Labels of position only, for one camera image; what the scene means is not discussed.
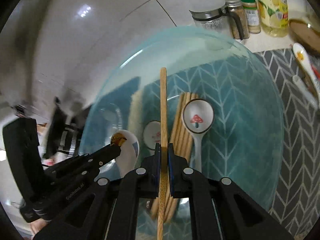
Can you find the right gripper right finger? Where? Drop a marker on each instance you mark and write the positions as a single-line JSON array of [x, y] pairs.
[[220, 209]]

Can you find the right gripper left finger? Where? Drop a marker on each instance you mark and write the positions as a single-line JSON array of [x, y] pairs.
[[108, 211]]

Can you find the white spoon bear print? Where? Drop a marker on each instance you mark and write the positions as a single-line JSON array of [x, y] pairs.
[[129, 146]]

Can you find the wooden spatula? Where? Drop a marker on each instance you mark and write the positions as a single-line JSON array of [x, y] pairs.
[[164, 153]]

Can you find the large white plastic ladle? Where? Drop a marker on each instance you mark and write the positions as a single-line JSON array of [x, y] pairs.
[[305, 92]]

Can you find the white spoon yellow duck print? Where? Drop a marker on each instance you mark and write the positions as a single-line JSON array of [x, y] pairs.
[[303, 58]]

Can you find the grey herringbone place mat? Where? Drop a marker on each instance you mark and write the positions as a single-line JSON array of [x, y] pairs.
[[296, 202]]

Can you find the wooden chopsticks bundle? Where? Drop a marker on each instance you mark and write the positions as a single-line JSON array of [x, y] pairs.
[[182, 143]]

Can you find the small white spoon red print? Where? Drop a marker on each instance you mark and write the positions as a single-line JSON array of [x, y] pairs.
[[152, 135]]

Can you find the white spoon mushroom print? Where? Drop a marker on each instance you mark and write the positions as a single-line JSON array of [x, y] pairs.
[[197, 117]]

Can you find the teal translucent plastic bowl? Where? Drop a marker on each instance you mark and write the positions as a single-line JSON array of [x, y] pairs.
[[245, 141]]

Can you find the brown ceramic plate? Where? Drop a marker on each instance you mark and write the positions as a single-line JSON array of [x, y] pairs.
[[305, 34]]

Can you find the glass jar black clasp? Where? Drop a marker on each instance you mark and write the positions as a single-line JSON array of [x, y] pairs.
[[211, 14]]

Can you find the glass spice jar metal lid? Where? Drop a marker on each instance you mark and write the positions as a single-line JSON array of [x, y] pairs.
[[237, 19]]

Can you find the green cap spice bottle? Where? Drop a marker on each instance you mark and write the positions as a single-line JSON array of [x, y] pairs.
[[252, 14]]

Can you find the yellow dish soap bottle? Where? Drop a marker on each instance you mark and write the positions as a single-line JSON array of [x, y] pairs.
[[274, 17]]

